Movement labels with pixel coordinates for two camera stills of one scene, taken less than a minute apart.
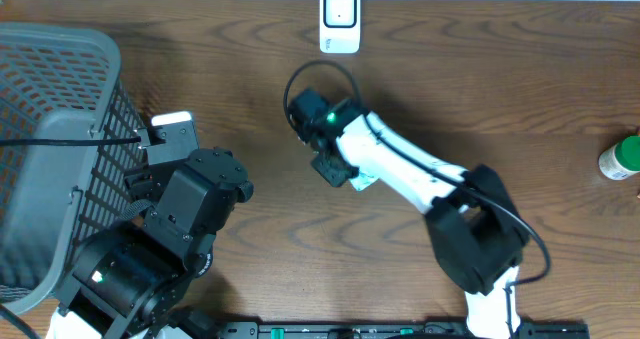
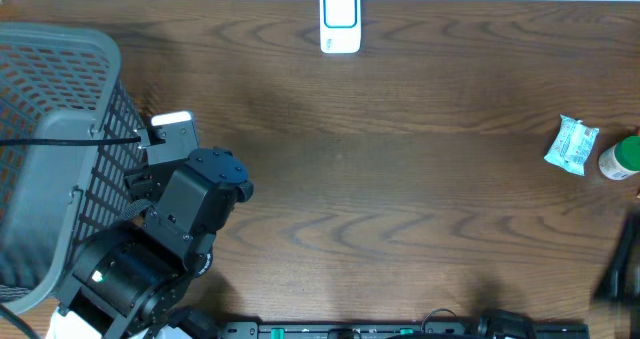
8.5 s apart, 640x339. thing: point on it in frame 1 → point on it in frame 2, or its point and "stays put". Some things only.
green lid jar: x=622 y=159 stays put
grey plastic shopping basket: x=58 y=82 stays put
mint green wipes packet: x=363 y=180 → x=572 y=145
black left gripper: x=136 y=182 stays put
